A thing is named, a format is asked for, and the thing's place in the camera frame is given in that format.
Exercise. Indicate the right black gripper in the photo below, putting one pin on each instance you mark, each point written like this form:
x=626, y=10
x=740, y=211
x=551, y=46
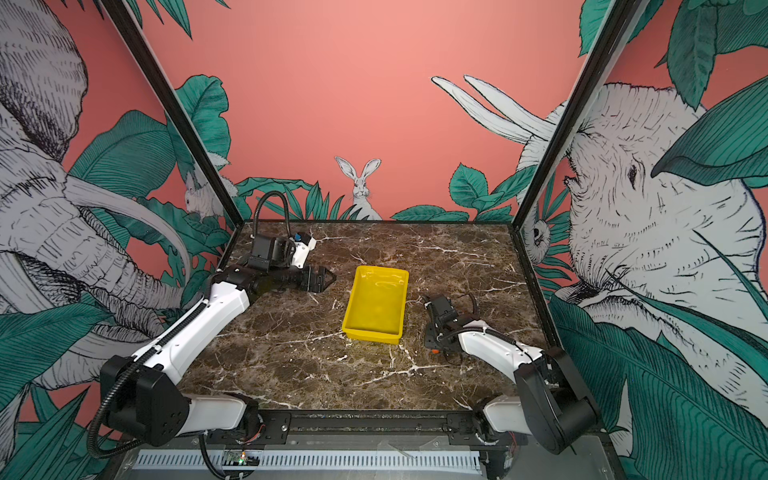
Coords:
x=429, y=340

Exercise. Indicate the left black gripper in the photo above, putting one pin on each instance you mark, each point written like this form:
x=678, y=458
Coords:
x=319, y=285

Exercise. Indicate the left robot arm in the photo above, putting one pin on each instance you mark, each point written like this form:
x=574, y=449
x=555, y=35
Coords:
x=140, y=400

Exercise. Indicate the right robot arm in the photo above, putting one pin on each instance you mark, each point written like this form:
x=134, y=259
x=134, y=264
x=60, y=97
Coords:
x=552, y=402

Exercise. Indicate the yellow plastic bin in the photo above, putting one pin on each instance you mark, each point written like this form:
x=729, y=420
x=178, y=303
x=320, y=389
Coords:
x=376, y=308

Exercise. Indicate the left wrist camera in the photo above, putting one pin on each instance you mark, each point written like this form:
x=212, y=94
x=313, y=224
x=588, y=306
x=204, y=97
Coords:
x=304, y=243

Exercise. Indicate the black mounting rail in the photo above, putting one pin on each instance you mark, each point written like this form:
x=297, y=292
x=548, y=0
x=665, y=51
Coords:
x=460, y=428

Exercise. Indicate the white slotted cable duct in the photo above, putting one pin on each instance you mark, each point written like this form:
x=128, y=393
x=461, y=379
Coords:
x=463, y=462

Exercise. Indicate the left black frame post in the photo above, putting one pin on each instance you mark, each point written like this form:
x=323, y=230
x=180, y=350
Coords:
x=126, y=25

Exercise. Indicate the black frame post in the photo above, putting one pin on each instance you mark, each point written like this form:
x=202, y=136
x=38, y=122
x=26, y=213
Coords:
x=613, y=36
x=126, y=25

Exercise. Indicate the right black frame post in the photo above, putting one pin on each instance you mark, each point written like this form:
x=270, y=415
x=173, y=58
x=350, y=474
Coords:
x=613, y=36

